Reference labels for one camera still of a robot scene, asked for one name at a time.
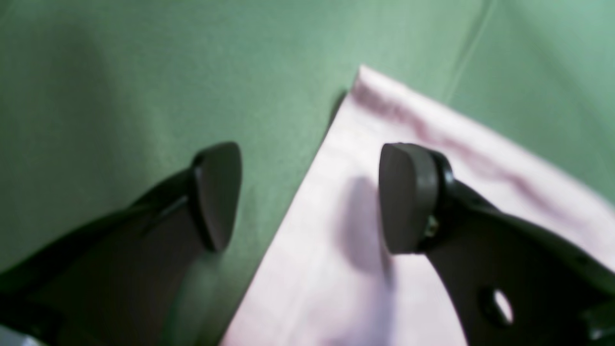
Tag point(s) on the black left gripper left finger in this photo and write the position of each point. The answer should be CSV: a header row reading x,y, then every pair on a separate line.
x,y
112,282

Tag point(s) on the green table cloth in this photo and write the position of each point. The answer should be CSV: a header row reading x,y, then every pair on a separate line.
x,y
101,99

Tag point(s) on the pink t-shirt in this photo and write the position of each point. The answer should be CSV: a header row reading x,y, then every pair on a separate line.
x,y
327,279

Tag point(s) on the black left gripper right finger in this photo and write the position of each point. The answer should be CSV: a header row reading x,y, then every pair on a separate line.
x,y
511,282

